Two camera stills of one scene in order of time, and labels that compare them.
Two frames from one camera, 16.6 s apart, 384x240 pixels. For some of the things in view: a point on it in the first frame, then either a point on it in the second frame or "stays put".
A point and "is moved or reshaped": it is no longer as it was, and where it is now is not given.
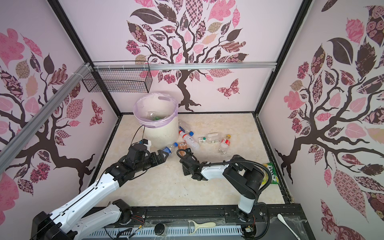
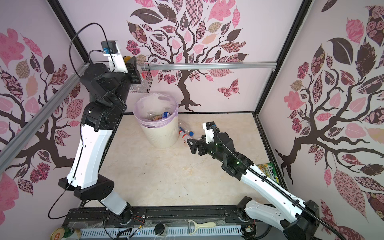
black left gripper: x=157 y=162 -> x=132 y=71
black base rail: x=263 y=215 stays put
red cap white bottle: x=189 y=140 stays put
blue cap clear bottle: x=182 y=127 stays put
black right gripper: x=186 y=172 -> x=193 y=149
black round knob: x=159 y=229 stays put
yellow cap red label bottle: x=225 y=143 is moved or reshaped
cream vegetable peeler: x=205 y=224 stays put
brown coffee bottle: x=182 y=145 -> x=157 y=117
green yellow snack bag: x=275 y=179 stays put
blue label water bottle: x=169 y=149 -> x=166 y=114
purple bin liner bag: x=155 y=109 stays put
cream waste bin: x=164 y=136 stays put
